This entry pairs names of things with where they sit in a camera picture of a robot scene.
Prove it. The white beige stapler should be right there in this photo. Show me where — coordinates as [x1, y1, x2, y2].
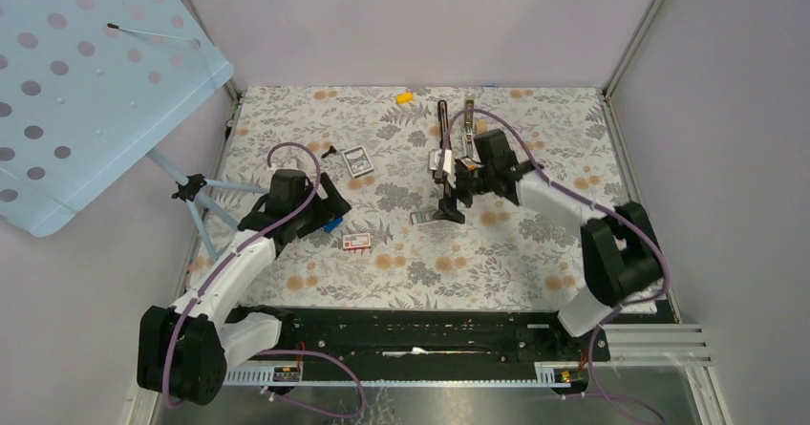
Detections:
[463, 98, 476, 159]

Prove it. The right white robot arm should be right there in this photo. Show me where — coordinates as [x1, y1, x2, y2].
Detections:
[428, 130, 664, 360]

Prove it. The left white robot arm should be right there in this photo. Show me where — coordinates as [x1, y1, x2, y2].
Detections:
[136, 169, 352, 406]

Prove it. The floral table mat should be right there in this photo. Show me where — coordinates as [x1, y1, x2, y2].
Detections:
[221, 86, 627, 311]

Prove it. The blue yellow toy car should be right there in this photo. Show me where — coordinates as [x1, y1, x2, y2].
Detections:
[323, 217, 343, 233]

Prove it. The black small clip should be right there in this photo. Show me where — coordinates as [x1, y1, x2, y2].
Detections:
[321, 146, 338, 159]

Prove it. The blue playing card box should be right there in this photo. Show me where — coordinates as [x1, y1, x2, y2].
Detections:
[340, 146, 374, 179]

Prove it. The yellow small block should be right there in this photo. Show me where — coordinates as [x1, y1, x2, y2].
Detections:
[394, 92, 414, 105]

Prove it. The blue perforated stand panel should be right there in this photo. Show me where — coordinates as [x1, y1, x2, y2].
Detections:
[1, 0, 234, 237]

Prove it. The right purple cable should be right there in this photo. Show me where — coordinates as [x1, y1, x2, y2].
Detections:
[437, 108, 672, 425]

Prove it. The purple cable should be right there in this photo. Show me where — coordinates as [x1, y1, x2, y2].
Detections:
[437, 108, 672, 425]
[160, 142, 369, 420]

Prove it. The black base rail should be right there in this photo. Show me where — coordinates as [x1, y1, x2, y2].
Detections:
[270, 308, 610, 383]

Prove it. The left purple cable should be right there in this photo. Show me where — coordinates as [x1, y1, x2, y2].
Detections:
[160, 142, 369, 420]

